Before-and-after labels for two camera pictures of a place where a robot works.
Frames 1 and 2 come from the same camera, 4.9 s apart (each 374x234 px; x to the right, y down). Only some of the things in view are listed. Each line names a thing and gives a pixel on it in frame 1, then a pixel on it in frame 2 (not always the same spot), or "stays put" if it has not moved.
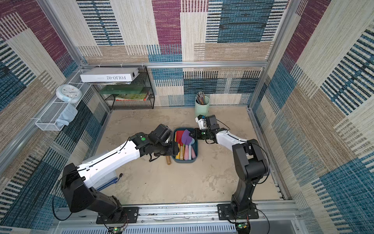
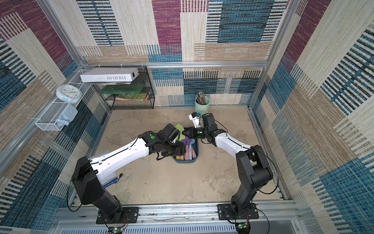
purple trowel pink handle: [186, 140] stays put
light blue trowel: [192, 143] stays put
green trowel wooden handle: [169, 161] -> [180, 128]
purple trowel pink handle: [194, 156] stays put
